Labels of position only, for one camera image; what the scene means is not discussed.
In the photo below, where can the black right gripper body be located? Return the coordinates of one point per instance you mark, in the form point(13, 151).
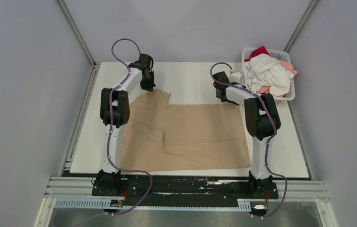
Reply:
point(228, 100)

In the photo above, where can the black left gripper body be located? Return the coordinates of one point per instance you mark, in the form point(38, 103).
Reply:
point(148, 83)

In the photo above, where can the beige t-shirt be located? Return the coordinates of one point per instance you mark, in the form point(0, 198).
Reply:
point(161, 136)

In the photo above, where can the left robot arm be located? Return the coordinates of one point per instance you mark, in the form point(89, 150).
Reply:
point(115, 114)

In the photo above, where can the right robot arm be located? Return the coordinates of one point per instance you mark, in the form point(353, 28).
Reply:
point(262, 122)

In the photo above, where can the white crumpled t-shirt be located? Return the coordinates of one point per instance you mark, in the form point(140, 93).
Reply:
point(250, 80)

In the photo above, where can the red t-shirt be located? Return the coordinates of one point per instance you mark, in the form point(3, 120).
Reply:
point(256, 52)

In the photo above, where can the white plastic laundry basket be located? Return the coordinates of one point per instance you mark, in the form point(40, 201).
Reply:
point(281, 55)

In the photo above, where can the pink t-shirt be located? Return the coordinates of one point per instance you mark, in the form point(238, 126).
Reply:
point(274, 77)

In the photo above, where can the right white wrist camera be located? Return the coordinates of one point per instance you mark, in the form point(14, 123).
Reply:
point(235, 77)

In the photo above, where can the left aluminium frame post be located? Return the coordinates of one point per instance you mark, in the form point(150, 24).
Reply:
point(75, 30)

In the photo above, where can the aluminium frame post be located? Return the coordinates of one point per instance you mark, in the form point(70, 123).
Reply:
point(75, 30)
point(301, 24)

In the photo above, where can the white slotted cable duct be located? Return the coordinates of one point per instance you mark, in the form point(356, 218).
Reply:
point(108, 204)

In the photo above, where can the right aluminium frame post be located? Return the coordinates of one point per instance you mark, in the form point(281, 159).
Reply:
point(301, 24)

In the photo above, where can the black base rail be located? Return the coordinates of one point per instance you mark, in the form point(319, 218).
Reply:
point(177, 190)

